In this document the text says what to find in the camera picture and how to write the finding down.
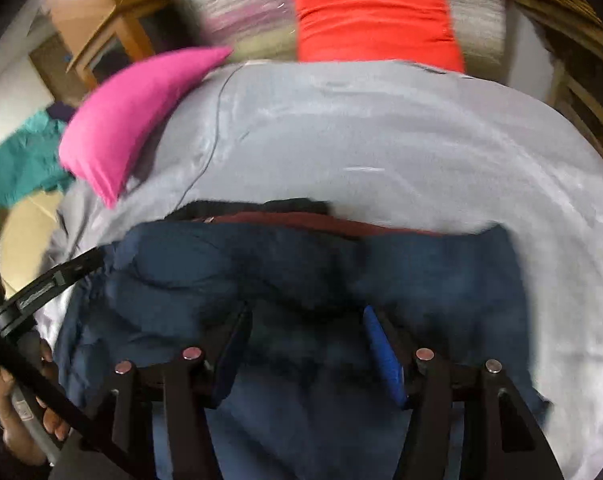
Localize pink pillow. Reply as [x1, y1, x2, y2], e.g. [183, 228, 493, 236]
[58, 45, 234, 210]

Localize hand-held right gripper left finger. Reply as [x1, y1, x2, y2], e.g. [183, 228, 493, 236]
[49, 301, 253, 480]

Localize wooden slatted rack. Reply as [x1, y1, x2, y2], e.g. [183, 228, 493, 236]
[511, 0, 603, 183]

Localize teal cloth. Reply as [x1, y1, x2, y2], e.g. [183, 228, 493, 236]
[0, 109, 76, 209]

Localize navy blue zip jacket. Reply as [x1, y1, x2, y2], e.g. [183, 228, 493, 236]
[56, 220, 553, 480]

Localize grey bed sheet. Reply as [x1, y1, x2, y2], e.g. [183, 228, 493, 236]
[34, 59, 603, 480]

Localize wooden cabinet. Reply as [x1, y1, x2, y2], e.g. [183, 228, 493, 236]
[40, 0, 178, 92]

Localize person's left hand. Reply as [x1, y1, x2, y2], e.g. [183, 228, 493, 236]
[0, 339, 73, 467]

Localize dark red cloth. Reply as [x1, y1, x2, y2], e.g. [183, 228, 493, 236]
[204, 211, 435, 240]

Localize black cloth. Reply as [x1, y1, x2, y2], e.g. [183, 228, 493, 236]
[166, 198, 333, 222]

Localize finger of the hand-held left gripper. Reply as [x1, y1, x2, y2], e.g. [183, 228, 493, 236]
[0, 248, 108, 337]

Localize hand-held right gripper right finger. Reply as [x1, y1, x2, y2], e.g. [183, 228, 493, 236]
[363, 305, 565, 480]

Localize red pillow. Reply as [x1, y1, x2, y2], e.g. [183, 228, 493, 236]
[289, 0, 465, 74]

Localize brown door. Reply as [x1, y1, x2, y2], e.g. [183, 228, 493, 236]
[28, 35, 85, 108]

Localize beige sofa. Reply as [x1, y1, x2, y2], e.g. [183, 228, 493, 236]
[0, 189, 77, 303]

